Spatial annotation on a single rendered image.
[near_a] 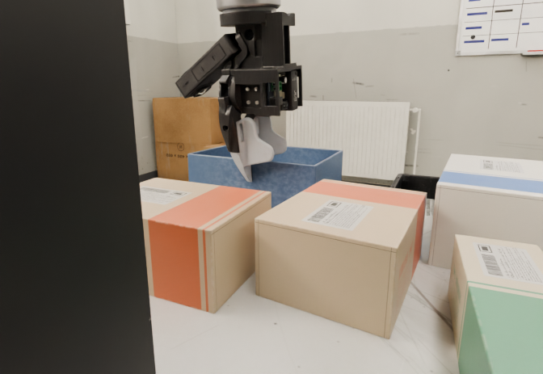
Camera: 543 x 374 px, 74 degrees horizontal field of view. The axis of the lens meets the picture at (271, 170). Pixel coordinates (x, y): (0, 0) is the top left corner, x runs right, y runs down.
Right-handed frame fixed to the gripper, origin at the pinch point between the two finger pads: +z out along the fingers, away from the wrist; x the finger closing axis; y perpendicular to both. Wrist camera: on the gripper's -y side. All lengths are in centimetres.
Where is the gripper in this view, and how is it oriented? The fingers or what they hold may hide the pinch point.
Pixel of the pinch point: (246, 170)
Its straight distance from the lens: 49.8
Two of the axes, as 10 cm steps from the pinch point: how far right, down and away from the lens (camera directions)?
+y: 8.9, 1.1, -4.4
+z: 0.5, 9.4, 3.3
